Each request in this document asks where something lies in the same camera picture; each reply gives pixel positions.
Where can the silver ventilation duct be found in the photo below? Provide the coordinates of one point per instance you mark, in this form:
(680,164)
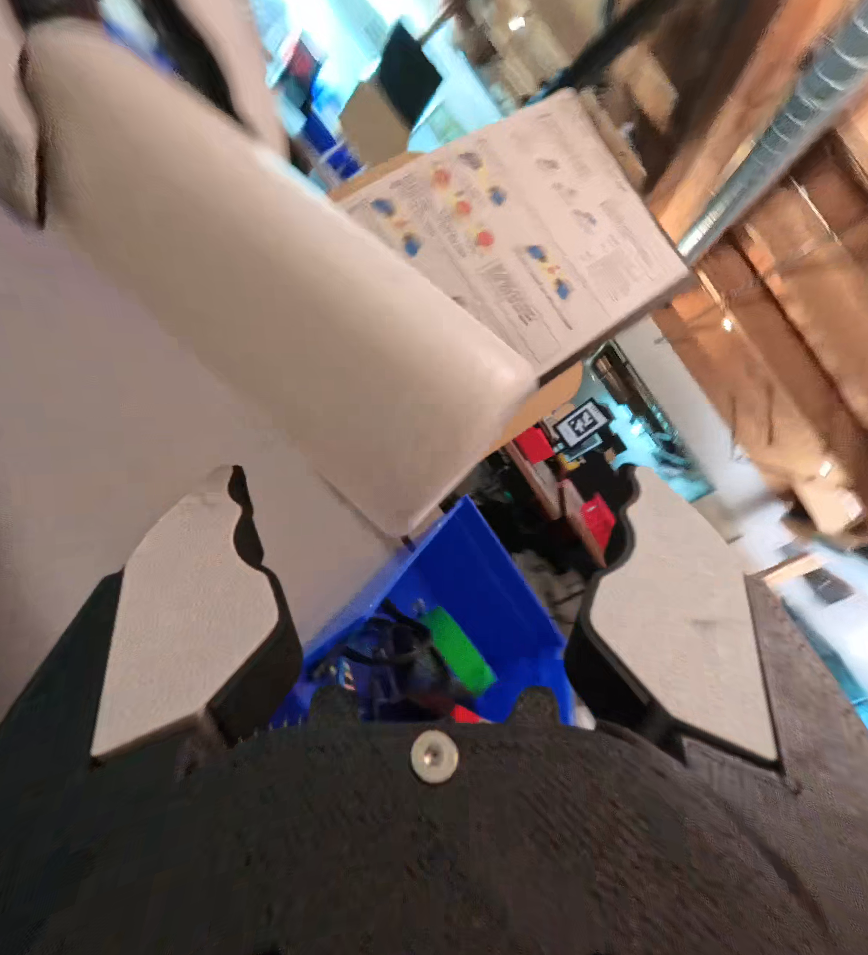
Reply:
(814,89)

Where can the brown backing board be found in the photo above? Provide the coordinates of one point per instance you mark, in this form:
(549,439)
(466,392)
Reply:
(546,403)

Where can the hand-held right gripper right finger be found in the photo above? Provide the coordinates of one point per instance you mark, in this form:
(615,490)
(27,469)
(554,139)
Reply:
(680,634)

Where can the beige and black divider panel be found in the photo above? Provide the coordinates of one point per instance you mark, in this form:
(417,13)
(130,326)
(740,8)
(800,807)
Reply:
(389,97)

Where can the blue plastic bin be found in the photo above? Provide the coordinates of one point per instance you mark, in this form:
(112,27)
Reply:
(478,567)

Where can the black metal pole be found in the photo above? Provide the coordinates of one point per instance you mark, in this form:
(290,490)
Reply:
(598,52)

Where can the red plastic bin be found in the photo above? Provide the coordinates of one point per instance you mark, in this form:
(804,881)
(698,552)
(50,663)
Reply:
(596,522)

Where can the red plastic piece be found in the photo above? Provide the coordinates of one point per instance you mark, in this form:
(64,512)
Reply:
(534,445)

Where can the small fiducial marker sign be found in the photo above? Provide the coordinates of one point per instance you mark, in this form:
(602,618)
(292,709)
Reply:
(581,424)

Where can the green toy block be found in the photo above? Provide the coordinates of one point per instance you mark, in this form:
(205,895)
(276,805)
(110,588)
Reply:
(460,649)

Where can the red toy block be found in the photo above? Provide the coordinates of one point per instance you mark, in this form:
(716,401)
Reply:
(465,715)

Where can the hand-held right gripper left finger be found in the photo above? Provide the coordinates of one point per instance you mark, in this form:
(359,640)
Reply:
(187,634)

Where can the white cylinder with black cap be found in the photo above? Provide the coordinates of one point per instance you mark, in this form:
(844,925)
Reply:
(255,298)

